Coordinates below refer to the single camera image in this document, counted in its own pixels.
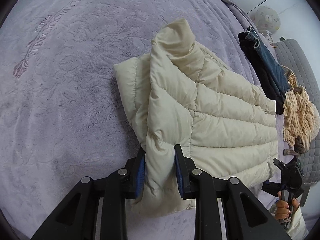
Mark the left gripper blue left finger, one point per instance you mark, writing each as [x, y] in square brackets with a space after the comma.
[135, 175]

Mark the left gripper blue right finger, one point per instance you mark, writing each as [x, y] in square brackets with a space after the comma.
[186, 181]

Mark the cream quilted down jacket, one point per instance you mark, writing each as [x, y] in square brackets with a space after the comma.
[181, 93]

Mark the person's right hand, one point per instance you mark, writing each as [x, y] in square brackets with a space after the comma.
[283, 210]

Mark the black garment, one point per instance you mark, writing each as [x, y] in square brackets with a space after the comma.
[267, 83]

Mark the lavender plush bed blanket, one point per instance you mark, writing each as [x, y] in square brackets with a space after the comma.
[61, 112]

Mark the blue denim jeans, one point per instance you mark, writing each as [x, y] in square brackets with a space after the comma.
[271, 65]

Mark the white wardrobe doors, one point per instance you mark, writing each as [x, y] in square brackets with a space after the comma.
[298, 21]

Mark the floral round pillow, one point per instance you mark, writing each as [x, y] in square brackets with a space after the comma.
[266, 20]

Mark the beige cable-knit sweater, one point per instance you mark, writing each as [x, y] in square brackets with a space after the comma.
[301, 117]

